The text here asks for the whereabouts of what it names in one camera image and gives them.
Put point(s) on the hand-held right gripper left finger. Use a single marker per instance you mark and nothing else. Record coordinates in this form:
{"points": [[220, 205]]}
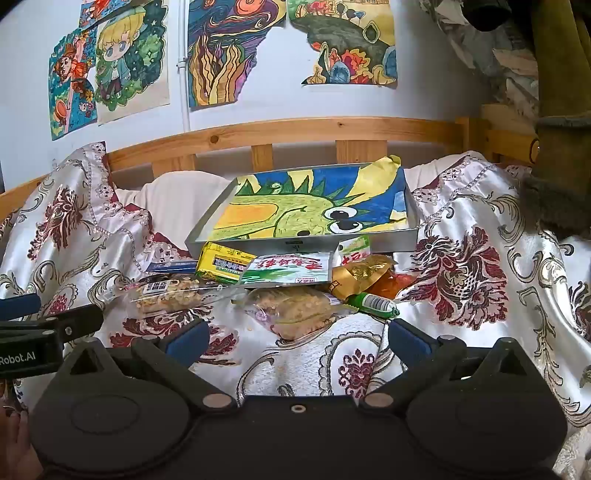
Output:
{"points": [[187, 344]]}

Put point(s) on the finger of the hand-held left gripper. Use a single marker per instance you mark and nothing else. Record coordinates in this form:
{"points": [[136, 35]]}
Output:
{"points": [[18, 307], [74, 323]]}

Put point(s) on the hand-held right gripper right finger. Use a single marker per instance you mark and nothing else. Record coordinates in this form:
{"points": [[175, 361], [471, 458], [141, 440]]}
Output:
{"points": [[408, 344]]}

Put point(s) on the clear nut bar packet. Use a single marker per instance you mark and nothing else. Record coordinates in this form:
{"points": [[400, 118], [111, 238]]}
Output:
{"points": [[171, 297]]}

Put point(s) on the green sausage stick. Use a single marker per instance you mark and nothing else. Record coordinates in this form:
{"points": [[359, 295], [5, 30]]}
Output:
{"points": [[374, 303]]}

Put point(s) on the orange snack packet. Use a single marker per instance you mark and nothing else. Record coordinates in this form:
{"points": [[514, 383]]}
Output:
{"points": [[392, 286]]}

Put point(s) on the golden brown snack packet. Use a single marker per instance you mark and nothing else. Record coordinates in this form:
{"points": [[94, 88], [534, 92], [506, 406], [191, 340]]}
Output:
{"points": [[360, 277]]}

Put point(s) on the yellow snack packet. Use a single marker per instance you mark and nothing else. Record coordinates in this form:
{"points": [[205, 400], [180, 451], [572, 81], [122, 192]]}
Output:
{"points": [[221, 263]]}

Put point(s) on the grey metal tray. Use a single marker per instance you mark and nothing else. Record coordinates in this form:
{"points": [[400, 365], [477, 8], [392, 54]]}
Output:
{"points": [[401, 240]]}

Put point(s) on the small green white red packet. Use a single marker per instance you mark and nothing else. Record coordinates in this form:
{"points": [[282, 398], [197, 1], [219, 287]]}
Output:
{"points": [[355, 251]]}

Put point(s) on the clear round cake packet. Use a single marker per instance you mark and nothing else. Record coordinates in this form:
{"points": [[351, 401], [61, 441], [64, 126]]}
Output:
{"points": [[291, 311]]}

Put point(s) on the white green snack packet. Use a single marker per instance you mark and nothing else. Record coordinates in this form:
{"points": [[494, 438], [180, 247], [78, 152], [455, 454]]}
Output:
{"points": [[286, 270]]}

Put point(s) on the person's left hand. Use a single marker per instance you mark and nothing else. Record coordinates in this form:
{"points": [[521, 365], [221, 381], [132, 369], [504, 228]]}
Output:
{"points": [[14, 452]]}

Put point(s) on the floral satin blanket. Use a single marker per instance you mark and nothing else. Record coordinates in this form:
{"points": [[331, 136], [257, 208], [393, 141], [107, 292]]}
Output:
{"points": [[485, 277]]}

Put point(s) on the dragon drawing paper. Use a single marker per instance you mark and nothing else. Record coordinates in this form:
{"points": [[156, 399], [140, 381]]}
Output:
{"points": [[295, 203]]}

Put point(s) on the orange-haired cartoon figure poster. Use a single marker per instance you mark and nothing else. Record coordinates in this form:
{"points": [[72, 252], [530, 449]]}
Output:
{"points": [[69, 92]]}

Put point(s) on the blond cartoon figure poster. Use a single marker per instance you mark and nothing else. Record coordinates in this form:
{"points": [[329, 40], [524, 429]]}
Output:
{"points": [[129, 60]]}

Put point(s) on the swirl and seaweed poster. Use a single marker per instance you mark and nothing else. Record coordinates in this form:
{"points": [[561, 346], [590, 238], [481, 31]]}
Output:
{"points": [[231, 55]]}

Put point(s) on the olive green coat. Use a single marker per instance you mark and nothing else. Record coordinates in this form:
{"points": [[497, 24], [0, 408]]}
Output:
{"points": [[563, 92]]}

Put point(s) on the grey beige patterned cloth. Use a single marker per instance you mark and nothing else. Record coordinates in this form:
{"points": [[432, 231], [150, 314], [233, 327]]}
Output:
{"points": [[498, 60]]}

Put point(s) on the small colourful cartoon poster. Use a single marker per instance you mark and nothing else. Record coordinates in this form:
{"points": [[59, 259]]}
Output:
{"points": [[106, 11]]}

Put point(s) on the black hanging cloth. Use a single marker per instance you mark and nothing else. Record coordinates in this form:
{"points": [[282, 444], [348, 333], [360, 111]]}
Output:
{"points": [[489, 14]]}

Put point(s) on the white wall pipe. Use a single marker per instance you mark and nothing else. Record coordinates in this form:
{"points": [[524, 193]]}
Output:
{"points": [[184, 92]]}

